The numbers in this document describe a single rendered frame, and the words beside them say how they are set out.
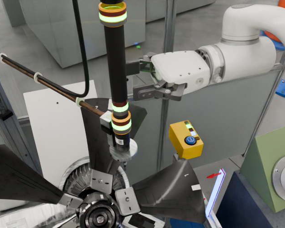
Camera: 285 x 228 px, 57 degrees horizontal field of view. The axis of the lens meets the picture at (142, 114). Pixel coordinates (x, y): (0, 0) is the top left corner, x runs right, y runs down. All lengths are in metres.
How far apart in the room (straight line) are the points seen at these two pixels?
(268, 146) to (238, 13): 0.73
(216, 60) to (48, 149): 0.72
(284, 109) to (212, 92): 1.63
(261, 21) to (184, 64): 0.16
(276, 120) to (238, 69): 2.55
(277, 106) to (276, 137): 2.08
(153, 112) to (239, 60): 1.13
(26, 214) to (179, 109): 1.11
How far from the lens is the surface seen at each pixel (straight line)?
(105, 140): 0.82
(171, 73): 0.52
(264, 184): 1.23
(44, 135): 1.05
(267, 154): 1.20
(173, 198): 0.91
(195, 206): 0.94
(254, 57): 0.61
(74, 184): 0.97
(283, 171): 1.24
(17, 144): 1.43
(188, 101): 1.71
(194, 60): 0.56
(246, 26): 0.57
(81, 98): 0.67
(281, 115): 3.21
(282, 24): 0.55
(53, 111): 1.04
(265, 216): 1.26
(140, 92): 0.49
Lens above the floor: 1.97
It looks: 44 degrees down
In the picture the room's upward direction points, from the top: straight up
